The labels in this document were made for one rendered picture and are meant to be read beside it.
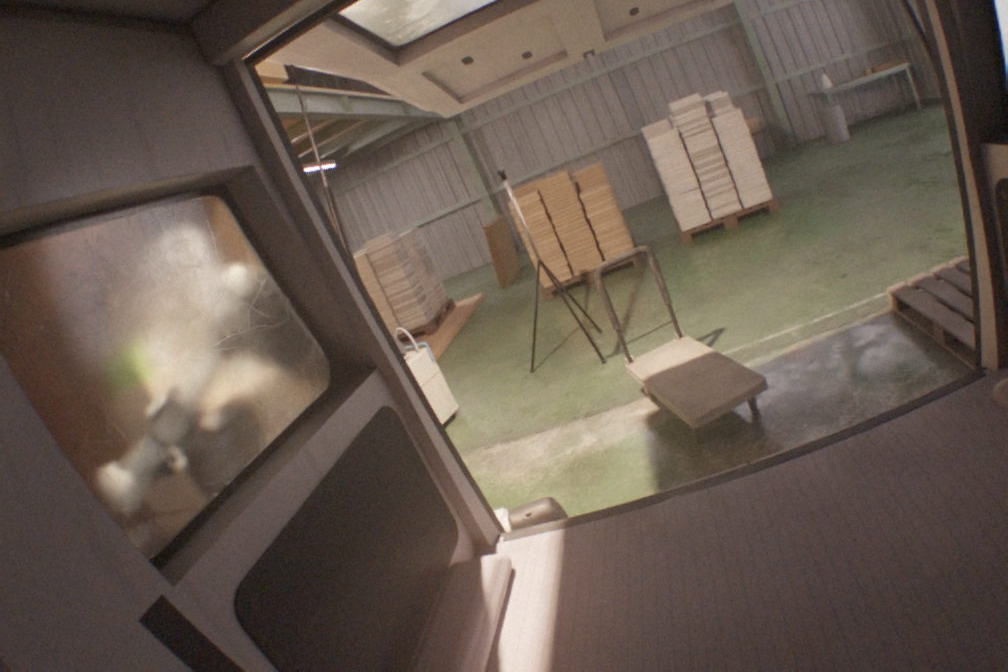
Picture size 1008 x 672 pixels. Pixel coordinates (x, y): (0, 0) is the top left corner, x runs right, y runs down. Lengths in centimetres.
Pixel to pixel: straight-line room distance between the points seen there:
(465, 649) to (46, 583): 68
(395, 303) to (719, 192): 375
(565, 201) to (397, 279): 209
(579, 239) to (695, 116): 175
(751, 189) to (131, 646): 601
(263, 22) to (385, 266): 566
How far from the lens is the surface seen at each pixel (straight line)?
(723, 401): 242
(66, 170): 73
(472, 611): 108
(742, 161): 608
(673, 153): 598
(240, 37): 96
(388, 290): 654
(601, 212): 578
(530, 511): 193
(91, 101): 79
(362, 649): 94
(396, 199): 1092
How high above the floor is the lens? 137
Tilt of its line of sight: 11 degrees down
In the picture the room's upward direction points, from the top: 24 degrees counter-clockwise
